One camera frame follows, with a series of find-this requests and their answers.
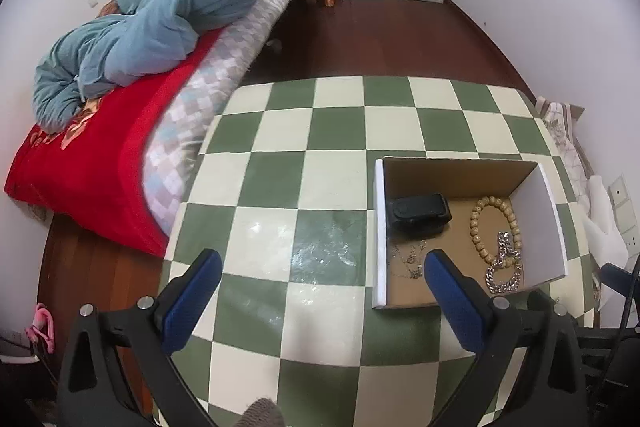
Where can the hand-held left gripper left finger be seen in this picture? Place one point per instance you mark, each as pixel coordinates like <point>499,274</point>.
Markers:
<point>186,297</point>

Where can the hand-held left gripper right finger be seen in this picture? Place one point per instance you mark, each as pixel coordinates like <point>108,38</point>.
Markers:
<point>457,302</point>

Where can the cardboard box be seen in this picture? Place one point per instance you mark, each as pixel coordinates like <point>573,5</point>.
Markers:
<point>452,227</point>

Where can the black case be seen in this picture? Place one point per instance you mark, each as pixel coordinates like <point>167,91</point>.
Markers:
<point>419,216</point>

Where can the pink slipper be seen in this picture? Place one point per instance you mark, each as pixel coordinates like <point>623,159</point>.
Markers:
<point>42,324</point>

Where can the black chair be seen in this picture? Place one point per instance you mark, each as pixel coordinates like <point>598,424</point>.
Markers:
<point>617,332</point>

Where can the bed with red blanket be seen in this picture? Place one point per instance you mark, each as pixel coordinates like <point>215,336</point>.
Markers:
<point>95,162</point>

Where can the checkered green tablecloth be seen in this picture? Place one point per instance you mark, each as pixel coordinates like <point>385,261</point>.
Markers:
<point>310,187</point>

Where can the patterned fabric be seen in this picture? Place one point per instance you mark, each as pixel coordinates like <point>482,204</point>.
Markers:
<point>562,132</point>

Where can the checkered mattress pad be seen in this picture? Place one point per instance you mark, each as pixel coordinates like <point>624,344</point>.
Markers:
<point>220,82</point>

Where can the blue quilt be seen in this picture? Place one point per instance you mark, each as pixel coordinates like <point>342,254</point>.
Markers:
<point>150,32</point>

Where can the wall socket panel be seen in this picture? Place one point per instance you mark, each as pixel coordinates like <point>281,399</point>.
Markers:
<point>625,212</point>

